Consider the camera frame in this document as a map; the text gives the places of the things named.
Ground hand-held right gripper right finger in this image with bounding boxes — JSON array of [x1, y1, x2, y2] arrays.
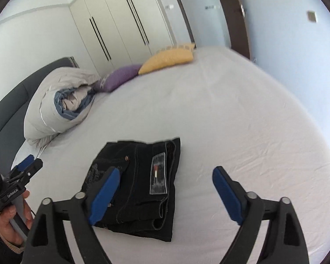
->
[[212, 166, 310, 264]]

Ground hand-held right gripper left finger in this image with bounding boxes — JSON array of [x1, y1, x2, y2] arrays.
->
[[22, 167, 121, 264]]

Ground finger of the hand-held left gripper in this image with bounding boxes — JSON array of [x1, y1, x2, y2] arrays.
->
[[11, 154, 35, 175], [9, 158, 44, 184]]

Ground black pants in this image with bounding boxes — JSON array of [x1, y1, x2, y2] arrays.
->
[[81, 137, 181, 242]]

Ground person's left forearm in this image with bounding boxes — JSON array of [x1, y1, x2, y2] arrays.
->
[[0, 224, 26, 264]]

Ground person's left hand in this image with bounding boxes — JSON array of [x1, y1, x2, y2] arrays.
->
[[0, 191, 35, 250]]

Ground rolled grey duvet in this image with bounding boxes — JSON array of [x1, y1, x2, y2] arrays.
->
[[23, 67, 102, 146]]

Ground dark grey headboard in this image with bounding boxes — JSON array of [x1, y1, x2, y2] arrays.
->
[[0, 56, 80, 154]]

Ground bed with white sheet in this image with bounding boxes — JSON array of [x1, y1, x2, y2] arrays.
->
[[11, 45, 330, 264]]

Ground purple pillow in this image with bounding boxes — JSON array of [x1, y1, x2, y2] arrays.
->
[[93, 64, 143, 92]]

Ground yellow pillow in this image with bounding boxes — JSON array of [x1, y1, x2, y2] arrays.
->
[[138, 42, 196, 75]]

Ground cream wardrobe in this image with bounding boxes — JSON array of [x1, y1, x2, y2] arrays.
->
[[69, 0, 174, 75]]

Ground dark brown door frame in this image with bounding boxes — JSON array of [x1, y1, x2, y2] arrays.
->
[[168, 0, 251, 59]]

